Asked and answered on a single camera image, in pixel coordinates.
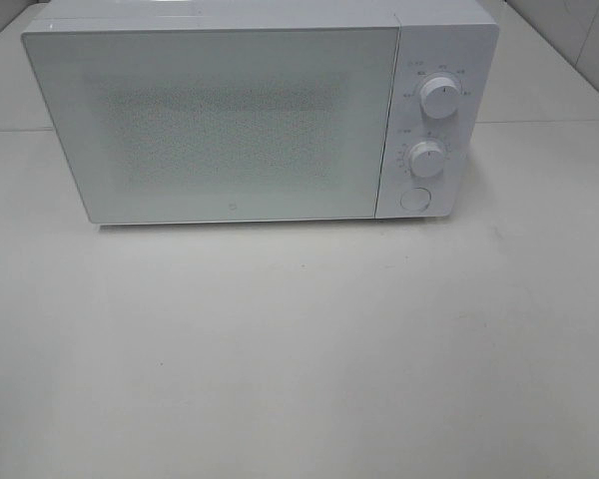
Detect upper white power knob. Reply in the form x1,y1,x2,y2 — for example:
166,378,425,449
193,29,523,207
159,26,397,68
418,72,462,120

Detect white timer knob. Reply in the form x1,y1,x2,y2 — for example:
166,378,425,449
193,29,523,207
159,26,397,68
407,139,446,179

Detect round white door button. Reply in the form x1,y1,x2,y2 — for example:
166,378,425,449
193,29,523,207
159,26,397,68
400,188,431,214

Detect white microwave oven body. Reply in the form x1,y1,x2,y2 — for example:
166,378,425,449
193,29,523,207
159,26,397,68
21,1,499,223

